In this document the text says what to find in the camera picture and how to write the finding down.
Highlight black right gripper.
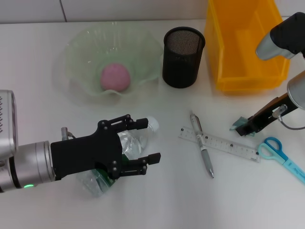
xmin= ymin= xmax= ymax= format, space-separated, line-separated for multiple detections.
xmin=235 ymin=92 xmax=298 ymax=137

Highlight grey right gripper cable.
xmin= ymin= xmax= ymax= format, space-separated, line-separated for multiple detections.
xmin=271 ymin=104 xmax=305 ymax=131

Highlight light blue scissors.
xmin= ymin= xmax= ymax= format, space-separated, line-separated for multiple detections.
xmin=256 ymin=136 xmax=305 ymax=184

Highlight pink peach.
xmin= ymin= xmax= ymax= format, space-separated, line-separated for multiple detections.
xmin=100 ymin=62 xmax=131 ymax=92

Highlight clear plastic ruler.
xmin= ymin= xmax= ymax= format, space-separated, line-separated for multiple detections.
xmin=178 ymin=125 xmax=262 ymax=163

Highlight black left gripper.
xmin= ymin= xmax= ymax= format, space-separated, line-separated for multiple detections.
xmin=50 ymin=114 xmax=162 ymax=181

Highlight black mesh pen holder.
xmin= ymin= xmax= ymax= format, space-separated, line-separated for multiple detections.
xmin=162 ymin=26 xmax=206 ymax=89

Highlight green glass fruit bowl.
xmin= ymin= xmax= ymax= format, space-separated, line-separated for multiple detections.
xmin=65 ymin=22 xmax=165 ymax=97

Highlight yellow plastic bin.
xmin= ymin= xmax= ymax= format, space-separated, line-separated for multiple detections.
xmin=204 ymin=0 xmax=291 ymax=92

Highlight left gripper cable connector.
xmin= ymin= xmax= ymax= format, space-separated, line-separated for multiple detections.
xmin=61 ymin=127 xmax=77 ymax=141

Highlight grey ballpoint pen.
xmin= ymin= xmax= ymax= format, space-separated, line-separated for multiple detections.
xmin=190 ymin=110 xmax=215 ymax=179

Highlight clear green-label water bottle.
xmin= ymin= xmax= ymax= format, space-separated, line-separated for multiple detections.
xmin=76 ymin=116 xmax=160 ymax=198

